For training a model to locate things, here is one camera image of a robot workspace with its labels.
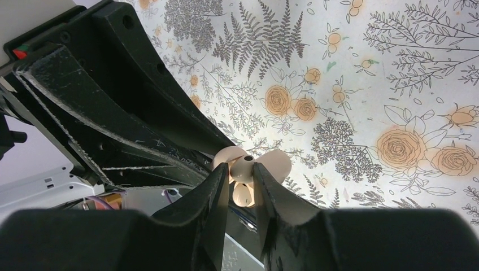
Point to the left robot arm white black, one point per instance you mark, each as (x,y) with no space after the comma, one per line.
(52,173)

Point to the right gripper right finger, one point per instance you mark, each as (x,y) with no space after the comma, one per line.
(297,235)

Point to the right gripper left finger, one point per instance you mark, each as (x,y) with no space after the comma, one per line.
(185,235)

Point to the floral patterned table mat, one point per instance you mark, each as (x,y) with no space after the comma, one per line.
(376,102)

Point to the beige wireless earbud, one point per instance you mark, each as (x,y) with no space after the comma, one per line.
(243,195)
(240,169)

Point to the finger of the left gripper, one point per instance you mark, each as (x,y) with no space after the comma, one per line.
(120,149)
(151,92)

